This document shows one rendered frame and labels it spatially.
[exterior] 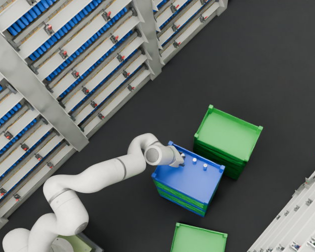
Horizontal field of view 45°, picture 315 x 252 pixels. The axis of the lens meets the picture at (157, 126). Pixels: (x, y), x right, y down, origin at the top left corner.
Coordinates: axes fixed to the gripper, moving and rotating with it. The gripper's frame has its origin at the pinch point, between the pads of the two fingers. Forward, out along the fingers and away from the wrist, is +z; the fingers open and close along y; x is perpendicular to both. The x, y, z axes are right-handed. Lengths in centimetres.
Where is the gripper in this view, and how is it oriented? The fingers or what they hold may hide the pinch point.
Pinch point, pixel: (180, 156)
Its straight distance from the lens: 186.0
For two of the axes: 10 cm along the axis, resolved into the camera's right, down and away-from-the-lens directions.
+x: 7.3, -6.3, -2.8
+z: 4.3, 0.9, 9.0
